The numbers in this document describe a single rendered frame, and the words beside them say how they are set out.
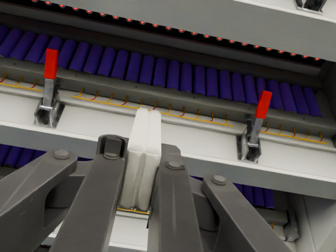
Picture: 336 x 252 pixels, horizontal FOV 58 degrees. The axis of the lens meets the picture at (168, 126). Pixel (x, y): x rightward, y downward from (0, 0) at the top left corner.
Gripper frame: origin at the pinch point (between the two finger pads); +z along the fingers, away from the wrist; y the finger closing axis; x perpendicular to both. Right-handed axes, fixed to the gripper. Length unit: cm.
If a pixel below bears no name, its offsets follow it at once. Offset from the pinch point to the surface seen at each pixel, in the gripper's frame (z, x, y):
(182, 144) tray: 22.1, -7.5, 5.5
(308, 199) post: 30.0, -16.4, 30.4
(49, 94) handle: 21.5, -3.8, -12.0
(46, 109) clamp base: 21.4, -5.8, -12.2
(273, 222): 30.3, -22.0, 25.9
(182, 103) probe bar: 26.0, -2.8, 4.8
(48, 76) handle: 21.4, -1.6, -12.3
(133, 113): 24.5, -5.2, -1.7
